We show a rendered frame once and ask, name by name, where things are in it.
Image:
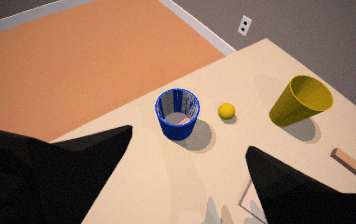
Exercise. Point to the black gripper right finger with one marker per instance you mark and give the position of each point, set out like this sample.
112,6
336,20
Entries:
288,196

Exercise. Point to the blue cup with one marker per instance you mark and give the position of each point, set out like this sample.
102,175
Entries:
177,106

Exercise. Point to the yellow ball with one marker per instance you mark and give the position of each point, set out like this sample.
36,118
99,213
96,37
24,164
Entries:
226,111

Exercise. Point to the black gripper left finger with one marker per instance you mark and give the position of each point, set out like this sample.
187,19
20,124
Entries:
64,178

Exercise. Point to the tan wooden bar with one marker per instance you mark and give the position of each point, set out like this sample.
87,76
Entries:
344,159

